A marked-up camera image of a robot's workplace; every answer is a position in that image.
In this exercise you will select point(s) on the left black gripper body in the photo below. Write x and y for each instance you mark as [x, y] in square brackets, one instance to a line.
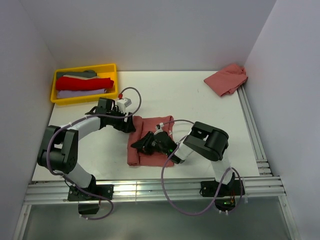
[119, 123]

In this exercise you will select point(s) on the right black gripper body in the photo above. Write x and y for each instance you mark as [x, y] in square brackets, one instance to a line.
[150, 145]

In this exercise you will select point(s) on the salmon pink t-shirt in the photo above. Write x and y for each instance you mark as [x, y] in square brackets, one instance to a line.
[227, 80]
[143, 126]

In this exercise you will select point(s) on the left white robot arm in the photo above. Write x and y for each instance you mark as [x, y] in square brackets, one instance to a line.
[58, 151]

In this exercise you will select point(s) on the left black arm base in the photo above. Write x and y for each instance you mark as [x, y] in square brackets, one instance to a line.
[87, 203]

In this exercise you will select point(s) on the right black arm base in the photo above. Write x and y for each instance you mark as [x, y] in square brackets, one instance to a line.
[226, 197]

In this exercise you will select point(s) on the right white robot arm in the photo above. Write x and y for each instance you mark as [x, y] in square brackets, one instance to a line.
[208, 141]

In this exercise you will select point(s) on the yellow plastic tray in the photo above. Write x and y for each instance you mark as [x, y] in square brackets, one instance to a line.
[102, 71]

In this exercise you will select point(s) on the rolled grey t-shirt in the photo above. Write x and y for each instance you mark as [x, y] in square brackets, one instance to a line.
[86, 73]

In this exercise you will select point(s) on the rolled lilac t-shirt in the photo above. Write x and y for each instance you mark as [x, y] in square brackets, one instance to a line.
[63, 94]

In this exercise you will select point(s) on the rolled red t-shirt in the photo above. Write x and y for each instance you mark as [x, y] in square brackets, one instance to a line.
[68, 83]

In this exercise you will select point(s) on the rolled beige t-shirt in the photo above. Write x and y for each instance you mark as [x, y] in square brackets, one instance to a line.
[80, 77]

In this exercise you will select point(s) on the folded salmon pink t-shirt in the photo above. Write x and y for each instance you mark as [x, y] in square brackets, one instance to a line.
[227, 80]

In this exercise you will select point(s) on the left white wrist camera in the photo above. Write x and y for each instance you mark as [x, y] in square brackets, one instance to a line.
[123, 103]

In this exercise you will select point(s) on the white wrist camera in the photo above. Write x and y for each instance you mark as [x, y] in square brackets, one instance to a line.
[159, 128]
[123, 103]

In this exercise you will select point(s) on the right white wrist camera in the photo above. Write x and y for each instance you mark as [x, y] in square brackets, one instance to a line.
[159, 128]

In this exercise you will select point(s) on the aluminium rail frame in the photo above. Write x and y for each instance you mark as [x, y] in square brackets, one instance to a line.
[266, 185]

